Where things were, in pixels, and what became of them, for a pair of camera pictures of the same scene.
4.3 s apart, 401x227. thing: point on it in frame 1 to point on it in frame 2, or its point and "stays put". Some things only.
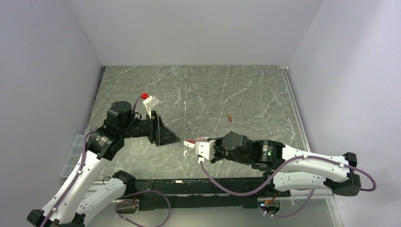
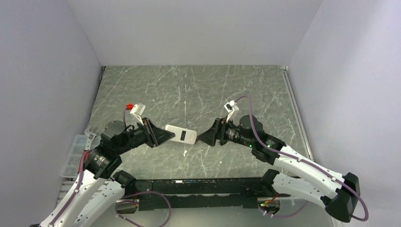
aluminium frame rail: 287,77 stays put
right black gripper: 216,157 to 217,131
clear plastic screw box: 75,153 stays put
